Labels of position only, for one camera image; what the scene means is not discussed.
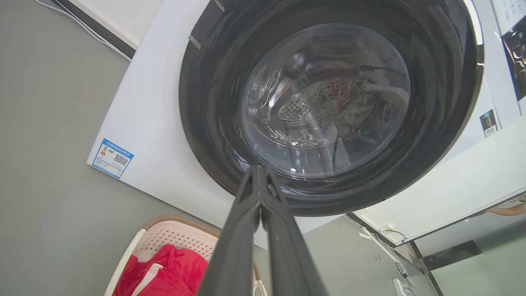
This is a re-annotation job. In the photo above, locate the small black washer sticker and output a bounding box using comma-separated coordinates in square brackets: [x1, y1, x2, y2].
[480, 109, 498, 137]

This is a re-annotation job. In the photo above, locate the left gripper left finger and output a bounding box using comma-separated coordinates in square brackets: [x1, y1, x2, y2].
[196, 166, 262, 296]

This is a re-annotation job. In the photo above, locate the black washer door handle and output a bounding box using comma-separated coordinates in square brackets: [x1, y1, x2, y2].
[189, 0, 225, 50]

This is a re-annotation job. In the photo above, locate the white perforated laundry basket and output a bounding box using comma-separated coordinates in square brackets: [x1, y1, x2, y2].
[104, 217, 268, 296]

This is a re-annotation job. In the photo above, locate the white front-load washing machine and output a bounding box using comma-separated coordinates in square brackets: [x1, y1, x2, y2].
[86, 0, 526, 250]

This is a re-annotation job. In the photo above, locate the red and white garment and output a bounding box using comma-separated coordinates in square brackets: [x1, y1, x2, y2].
[113, 245, 209, 296]

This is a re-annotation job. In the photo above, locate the black round washer door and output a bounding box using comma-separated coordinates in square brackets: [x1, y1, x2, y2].
[179, 0, 484, 217]

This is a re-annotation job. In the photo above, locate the blue energy label sticker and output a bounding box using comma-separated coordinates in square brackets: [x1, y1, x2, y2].
[92, 138, 134, 179]

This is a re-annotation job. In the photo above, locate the white floor cable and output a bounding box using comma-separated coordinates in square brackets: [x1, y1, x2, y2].
[35, 0, 132, 61]
[343, 214, 418, 296]

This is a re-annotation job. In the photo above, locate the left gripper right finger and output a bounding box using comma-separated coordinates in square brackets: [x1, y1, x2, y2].
[261, 166, 329, 296]

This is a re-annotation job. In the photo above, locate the black washer control panel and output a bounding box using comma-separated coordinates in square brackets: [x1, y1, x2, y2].
[501, 16, 526, 101]

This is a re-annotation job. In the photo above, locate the steel washer drum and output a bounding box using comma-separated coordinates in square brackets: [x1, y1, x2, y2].
[240, 23, 411, 180]

